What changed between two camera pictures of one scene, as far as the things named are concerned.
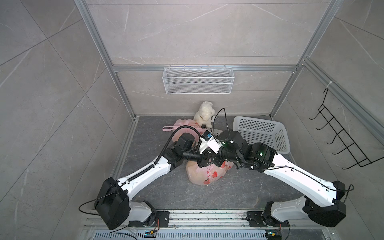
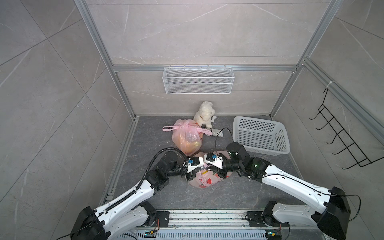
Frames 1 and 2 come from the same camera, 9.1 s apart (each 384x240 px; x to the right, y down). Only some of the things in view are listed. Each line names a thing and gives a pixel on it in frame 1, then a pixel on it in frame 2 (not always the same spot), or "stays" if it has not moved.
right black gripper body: [221, 155] → [228, 166]
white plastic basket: [263, 130] stays
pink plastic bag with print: [178, 137] stays
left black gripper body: [193, 156] → [181, 172]
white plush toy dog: [203, 116] stays
